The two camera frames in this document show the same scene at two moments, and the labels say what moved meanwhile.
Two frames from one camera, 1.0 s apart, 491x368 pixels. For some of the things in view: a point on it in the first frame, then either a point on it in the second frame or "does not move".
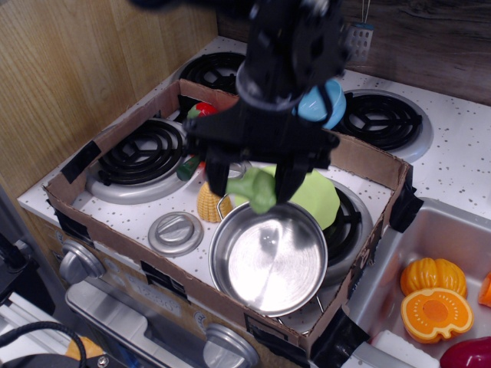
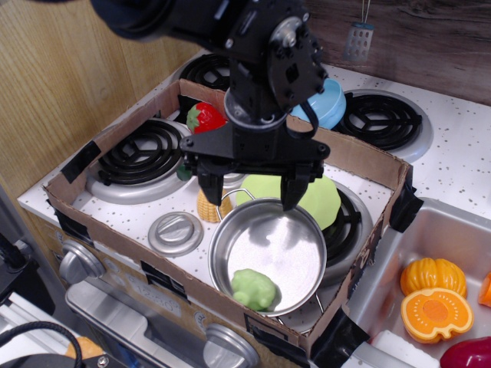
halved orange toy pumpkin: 432,317 does not move
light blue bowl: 311,105 does not move
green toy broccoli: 258,186 to 252,289
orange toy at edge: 485,292 does not move
